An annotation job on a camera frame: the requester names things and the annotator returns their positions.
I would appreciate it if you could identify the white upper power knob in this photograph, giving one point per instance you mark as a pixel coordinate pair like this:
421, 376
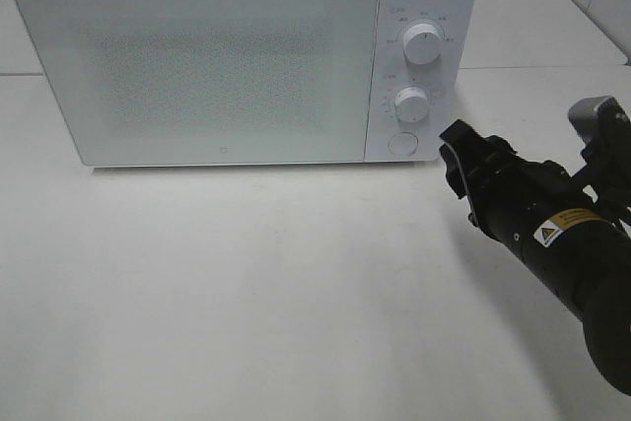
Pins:
422, 42

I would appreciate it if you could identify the white microwave door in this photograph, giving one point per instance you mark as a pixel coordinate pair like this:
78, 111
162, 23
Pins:
203, 82

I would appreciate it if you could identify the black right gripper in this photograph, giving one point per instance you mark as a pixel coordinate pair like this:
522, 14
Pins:
536, 211

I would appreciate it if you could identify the white timer knob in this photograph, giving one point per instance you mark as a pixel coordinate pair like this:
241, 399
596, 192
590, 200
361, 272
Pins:
411, 104

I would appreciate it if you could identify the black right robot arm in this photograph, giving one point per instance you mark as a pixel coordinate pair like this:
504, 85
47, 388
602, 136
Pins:
605, 317

